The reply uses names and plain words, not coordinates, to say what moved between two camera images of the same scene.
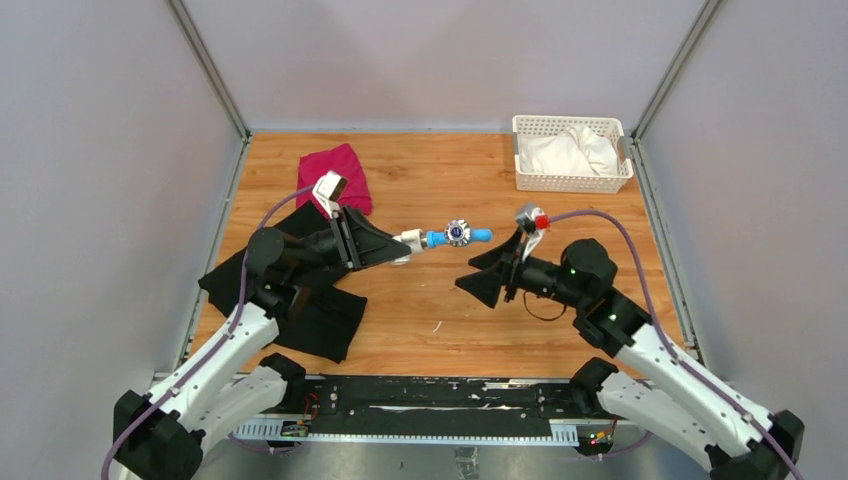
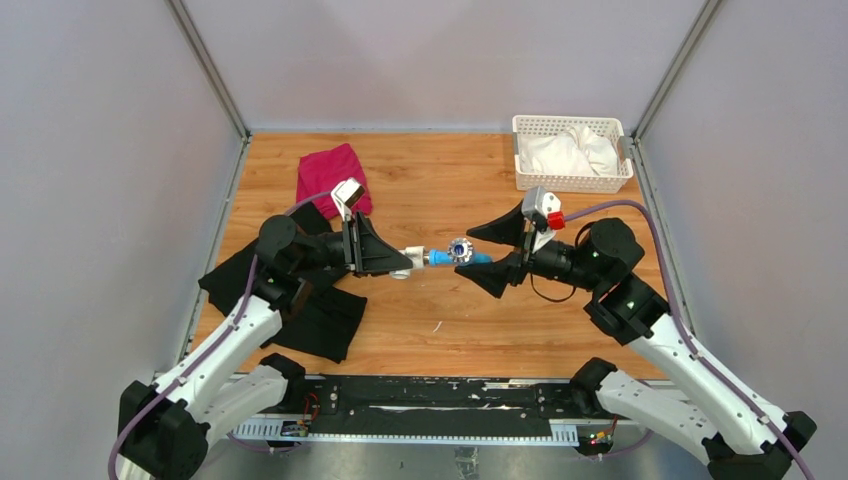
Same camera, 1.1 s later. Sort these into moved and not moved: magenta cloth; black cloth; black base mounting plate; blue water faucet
Moved: blue water faucet
Not moved: black base mounting plate; black cloth; magenta cloth
